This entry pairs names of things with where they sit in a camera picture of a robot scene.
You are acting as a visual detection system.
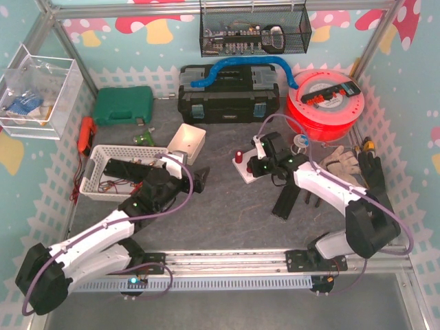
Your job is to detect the black rail plate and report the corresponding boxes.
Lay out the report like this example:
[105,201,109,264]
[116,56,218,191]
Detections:
[272,185,300,221]

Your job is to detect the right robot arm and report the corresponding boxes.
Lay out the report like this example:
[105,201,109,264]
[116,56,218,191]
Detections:
[247,149,401,259]

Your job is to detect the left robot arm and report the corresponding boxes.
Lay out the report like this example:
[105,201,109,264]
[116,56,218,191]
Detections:
[15,167,210,316]

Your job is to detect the white parts tray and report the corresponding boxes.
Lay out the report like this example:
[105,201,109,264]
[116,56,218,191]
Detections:
[167,124,206,165]

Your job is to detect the green small tool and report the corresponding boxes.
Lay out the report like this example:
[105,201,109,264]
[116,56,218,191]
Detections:
[133,128,155,146]

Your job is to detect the black toolbox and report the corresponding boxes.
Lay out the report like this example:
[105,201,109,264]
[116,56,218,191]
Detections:
[177,65,280,124]

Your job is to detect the white work glove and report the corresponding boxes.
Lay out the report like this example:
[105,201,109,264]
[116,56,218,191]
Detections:
[319,145,361,175]

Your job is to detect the red filament spool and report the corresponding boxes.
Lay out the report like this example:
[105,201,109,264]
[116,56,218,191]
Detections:
[285,69,365,142]

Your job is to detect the white plastic basket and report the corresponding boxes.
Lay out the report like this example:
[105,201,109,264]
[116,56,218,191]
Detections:
[80,144,168,202]

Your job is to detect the green tool case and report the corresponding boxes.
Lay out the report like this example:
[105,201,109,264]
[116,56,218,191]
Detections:
[92,86,154,127]

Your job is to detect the black work glove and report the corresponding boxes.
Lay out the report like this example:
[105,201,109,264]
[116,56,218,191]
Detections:
[358,151,386,191]

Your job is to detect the orange multimeter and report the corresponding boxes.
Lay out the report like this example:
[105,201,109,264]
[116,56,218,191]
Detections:
[77,116,96,157]

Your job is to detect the blue white glove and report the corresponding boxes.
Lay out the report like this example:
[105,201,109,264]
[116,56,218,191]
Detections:
[6,91,43,117]

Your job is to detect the white peg base plate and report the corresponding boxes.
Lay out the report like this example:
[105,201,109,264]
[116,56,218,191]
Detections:
[232,148,257,184]

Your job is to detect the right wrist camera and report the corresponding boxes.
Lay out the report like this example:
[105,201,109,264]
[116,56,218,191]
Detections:
[252,131,287,160]

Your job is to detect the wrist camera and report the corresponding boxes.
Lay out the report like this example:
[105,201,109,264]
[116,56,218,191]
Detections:
[252,131,287,160]
[160,151,188,179]

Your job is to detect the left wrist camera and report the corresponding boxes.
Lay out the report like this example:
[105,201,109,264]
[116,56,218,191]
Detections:
[160,151,188,179]

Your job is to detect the solder wire spool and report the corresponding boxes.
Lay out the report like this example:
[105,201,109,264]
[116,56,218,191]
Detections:
[291,134,309,155]

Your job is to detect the pliers with dark handles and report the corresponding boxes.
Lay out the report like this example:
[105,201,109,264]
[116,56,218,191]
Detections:
[304,192,322,209]

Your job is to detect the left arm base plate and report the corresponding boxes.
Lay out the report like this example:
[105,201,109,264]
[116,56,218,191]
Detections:
[104,250,166,276]

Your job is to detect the blue corrugated hose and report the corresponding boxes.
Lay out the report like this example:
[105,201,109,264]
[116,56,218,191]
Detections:
[190,56,299,90]

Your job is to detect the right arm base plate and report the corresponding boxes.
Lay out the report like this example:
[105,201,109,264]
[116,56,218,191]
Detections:
[285,249,348,272]

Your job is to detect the grey slotted cable duct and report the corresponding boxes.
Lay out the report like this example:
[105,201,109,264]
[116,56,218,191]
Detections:
[76,275,313,293]

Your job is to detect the black wire mesh basket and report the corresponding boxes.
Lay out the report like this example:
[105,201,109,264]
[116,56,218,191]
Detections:
[199,1,311,57]

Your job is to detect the clear acrylic wall box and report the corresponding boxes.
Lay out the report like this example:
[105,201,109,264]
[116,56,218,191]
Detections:
[1,45,83,140]

